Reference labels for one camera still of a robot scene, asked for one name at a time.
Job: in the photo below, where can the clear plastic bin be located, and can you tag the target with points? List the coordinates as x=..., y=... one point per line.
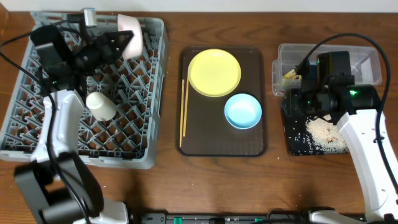
x=364, y=61

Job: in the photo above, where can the yellow round plate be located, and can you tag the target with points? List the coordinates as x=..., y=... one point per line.
x=214, y=72

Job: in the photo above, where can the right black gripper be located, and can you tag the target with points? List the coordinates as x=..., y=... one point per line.
x=292, y=107

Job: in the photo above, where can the spilled rice pile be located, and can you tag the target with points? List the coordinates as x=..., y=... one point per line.
x=312, y=137

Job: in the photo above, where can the dark brown serving tray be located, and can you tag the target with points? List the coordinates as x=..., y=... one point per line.
x=207, y=131

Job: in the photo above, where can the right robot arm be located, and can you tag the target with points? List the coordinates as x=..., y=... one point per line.
x=356, y=110

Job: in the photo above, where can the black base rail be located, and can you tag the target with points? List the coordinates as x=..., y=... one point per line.
x=274, y=218

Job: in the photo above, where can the grey plastic dish rack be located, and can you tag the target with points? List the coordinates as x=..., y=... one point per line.
x=129, y=140

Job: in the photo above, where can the white paper cup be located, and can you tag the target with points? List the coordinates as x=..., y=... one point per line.
x=100, y=106

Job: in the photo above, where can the black plastic bin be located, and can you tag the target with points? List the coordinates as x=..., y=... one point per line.
x=309, y=133

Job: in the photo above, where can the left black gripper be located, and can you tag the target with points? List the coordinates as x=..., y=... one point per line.
x=107, y=47

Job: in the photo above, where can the light blue bowl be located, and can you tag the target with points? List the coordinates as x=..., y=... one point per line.
x=242, y=111

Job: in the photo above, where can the green orange snack wrapper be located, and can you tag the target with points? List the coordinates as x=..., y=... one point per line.
x=292, y=75

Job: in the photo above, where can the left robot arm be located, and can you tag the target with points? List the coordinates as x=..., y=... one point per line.
x=56, y=184

